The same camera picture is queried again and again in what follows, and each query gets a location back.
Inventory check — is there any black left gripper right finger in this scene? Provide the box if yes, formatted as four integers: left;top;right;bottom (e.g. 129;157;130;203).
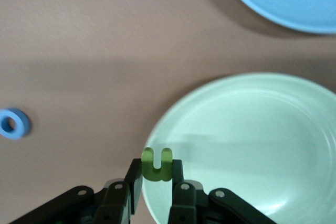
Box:
167;159;208;224

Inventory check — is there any pale green plate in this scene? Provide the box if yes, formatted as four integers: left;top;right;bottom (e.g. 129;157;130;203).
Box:
143;72;336;224

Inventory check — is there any brown table cover sheet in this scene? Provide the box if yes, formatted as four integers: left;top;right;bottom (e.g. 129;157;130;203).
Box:
0;0;336;224

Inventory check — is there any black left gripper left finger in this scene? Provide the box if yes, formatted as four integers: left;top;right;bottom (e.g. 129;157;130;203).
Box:
94;158;144;224

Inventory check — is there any green letter U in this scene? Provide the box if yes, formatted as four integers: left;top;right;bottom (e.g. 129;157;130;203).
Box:
141;147;173;183

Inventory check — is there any blue letter O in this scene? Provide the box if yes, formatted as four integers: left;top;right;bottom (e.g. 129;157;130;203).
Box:
0;107;32;140

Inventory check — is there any blue plate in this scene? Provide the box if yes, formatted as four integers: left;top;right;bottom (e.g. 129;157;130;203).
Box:
217;0;336;35

